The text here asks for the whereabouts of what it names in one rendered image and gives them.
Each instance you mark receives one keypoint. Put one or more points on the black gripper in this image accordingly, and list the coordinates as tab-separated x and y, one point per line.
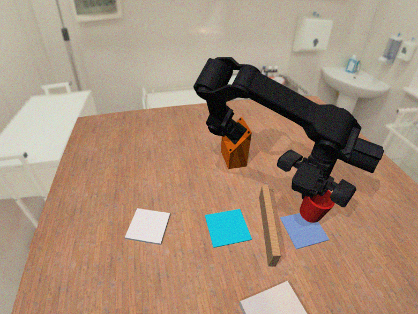
342	192

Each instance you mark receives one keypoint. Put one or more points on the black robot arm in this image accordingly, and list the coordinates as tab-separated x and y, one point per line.
334	130

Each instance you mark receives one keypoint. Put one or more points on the white flat box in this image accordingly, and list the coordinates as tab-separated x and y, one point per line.
280	299

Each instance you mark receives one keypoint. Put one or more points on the white square pad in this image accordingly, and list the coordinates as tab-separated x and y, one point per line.
148	226

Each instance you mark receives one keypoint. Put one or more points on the red cup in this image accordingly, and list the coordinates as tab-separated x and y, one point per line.
315	208

